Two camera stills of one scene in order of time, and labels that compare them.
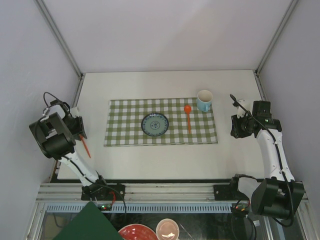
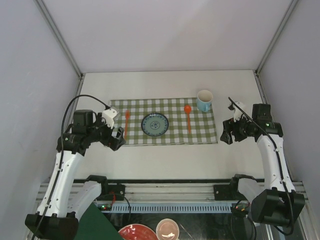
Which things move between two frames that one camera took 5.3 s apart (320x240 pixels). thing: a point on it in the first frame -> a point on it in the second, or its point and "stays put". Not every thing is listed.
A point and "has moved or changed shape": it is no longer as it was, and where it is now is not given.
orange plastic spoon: (187, 109) stays put
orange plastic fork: (85, 145) has moved or changed shape
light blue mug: (204, 99) stays put
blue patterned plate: (155, 124) stays put
